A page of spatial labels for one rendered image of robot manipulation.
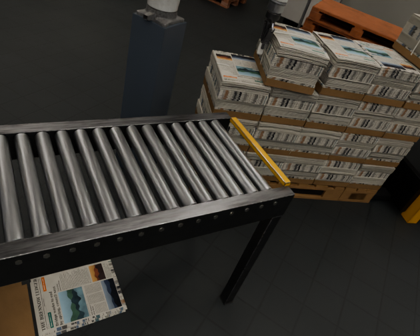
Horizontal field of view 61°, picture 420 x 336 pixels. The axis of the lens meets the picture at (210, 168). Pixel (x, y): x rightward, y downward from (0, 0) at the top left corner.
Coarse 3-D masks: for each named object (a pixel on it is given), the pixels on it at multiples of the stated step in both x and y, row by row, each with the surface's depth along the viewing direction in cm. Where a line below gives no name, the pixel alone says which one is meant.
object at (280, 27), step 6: (276, 24) 204; (282, 24) 208; (276, 30) 197; (282, 30) 200; (288, 30) 202; (294, 30) 205; (300, 30) 209; (306, 36) 203; (312, 36) 206; (258, 42) 215; (264, 48) 203; (258, 54) 212
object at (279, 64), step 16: (272, 48) 190; (288, 48) 181; (304, 48) 185; (320, 48) 193; (272, 64) 186; (288, 64) 187; (304, 64) 187; (320, 64) 187; (288, 80) 193; (304, 80) 194
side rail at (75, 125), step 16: (224, 112) 168; (0, 128) 121; (16, 128) 123; (32, 128) 125; (48, 128) 128; (64, 128) 130; (80, 128) 132; (32, 144) 127; (112, 144) 144; (128, 144) 148
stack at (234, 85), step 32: (224, 64) 202; (256, 64) 214; (224, 96) 194; (256, 96) 197; (288, 96) 201; (320, 96) 205; (256, 128) 215; (288, 128) 216; (384, 128) 230; (256, 160) 231; (288, 160) 235; (320, 160) 240
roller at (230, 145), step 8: (216, 120) 161; (216, 128) 158; (224, 128) 158; (224, 136) 154; (224, 144) 153; (232, 144) 150; (232, 152) 149; (240, 152) 147; (240, 160) 145; (248, 160) 144; (248, 168) 141; (248, 176) 141; (256, 176) 138; (256, 184) 137; (264, 184) 136
